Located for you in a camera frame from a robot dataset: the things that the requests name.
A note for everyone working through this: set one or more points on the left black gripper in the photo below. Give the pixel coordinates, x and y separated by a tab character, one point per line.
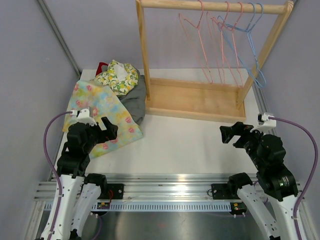
110	133

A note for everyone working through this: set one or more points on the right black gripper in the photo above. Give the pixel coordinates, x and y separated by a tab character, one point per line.
239	128

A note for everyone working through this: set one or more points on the pastel floral skirt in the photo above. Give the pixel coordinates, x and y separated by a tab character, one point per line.
103	102

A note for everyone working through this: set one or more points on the grey skirt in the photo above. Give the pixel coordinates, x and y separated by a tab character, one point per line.
134	101

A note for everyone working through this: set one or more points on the lemon print skirt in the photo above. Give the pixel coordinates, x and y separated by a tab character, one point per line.
121	78

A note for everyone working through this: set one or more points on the red skirt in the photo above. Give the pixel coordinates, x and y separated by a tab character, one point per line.
102	67

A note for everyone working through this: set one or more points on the pink wire hanger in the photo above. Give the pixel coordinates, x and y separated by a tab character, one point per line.
222	27
192	32
217	40

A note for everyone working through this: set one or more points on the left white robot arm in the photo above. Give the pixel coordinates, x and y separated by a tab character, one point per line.
72	175

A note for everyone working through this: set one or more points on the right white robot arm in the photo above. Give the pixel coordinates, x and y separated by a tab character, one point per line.
267	153

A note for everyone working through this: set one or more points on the wooden clothes rack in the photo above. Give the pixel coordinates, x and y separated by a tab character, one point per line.
175	84

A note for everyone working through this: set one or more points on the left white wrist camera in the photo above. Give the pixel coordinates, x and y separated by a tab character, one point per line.
84	116

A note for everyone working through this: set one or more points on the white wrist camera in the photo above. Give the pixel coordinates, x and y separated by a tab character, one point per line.
84	116
266	122

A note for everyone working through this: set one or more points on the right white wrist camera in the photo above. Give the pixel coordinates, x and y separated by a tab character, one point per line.
266	122

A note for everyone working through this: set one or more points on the aluminium rail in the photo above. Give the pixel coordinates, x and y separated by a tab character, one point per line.
111	192

